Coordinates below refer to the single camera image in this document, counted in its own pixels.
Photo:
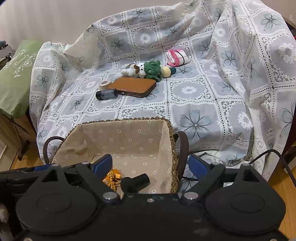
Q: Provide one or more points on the green embroidered pillow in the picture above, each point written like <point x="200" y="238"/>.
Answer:
<point x="16" y="79"/>

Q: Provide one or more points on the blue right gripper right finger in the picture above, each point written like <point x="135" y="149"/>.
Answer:
<point x="198" y="167"/>

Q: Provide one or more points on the pink white sock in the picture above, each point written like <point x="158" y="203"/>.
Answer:
<point x="177" y="57"/>

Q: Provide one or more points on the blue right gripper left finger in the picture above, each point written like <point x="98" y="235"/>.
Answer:
<point x="102" y="166"/>

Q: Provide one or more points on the dark teal bottle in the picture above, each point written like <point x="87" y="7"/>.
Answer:
<point x="107" y="94"/>

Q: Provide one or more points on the black cylinder object in basket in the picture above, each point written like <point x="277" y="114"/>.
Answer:
<point x="136" y="184"/>

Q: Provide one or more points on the yellow tassel ornament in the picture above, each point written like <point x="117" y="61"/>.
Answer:
<point x="113" y="179"/>

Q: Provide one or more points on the floral lace sofa cover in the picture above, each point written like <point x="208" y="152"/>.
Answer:
<point x="235" y="99"/>

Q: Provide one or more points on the brown leather case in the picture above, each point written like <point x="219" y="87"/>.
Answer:
<point x="136" y="87"/>

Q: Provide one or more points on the beige tape roll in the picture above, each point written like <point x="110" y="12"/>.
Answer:
<point x="104" y="85"/>

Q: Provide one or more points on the green white plush toy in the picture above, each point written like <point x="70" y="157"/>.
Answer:
<point x="144" y="70"/>

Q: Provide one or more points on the wooden mushroom teal stem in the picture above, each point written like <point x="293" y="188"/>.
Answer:
<point x="166" y="71"/>

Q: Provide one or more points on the woven basket with fabric liner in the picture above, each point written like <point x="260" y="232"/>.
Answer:
<point x="136" y="145"/>

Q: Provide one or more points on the cardboard box with clutter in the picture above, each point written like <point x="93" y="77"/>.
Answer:
<point x="6" y="53"/>

